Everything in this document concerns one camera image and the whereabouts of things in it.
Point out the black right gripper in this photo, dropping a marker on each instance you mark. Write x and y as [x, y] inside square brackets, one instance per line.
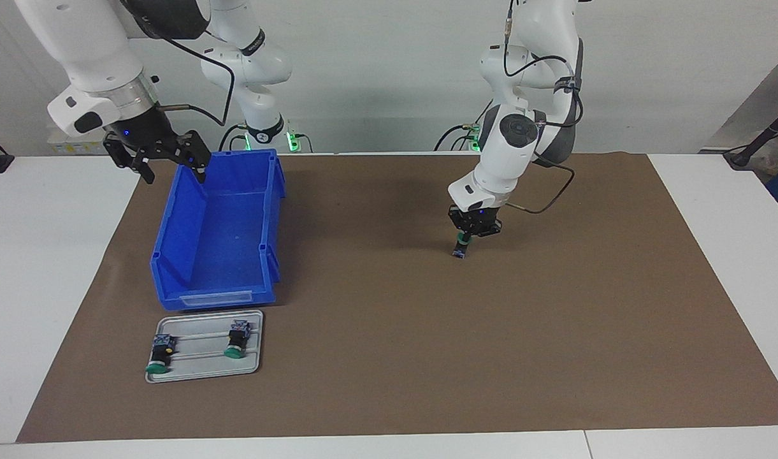
[140, 127]

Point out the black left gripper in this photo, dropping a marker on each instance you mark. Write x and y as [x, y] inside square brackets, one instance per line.
[478, 215]

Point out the green push button switch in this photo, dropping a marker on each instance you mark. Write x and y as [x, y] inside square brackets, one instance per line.
[237, 338]
[459, 253]
[161, 352]

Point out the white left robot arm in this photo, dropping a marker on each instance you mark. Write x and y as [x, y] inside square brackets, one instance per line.
[510, 153]

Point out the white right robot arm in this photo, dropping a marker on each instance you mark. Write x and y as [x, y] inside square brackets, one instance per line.
[76, 38]

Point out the green lit base connector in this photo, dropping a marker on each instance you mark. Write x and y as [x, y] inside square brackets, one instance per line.
[476, 137]
[292, 141]

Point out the blue plastic storage bin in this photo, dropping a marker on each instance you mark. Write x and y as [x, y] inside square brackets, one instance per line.
[223, 242]

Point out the brown table mat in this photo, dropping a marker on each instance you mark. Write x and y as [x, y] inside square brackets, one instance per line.
[490, 350]

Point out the grey metal tray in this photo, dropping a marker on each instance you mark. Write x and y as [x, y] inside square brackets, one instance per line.
[201, 358]

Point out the black stand with pole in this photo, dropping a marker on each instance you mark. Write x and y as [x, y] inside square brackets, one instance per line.
[745, 156]

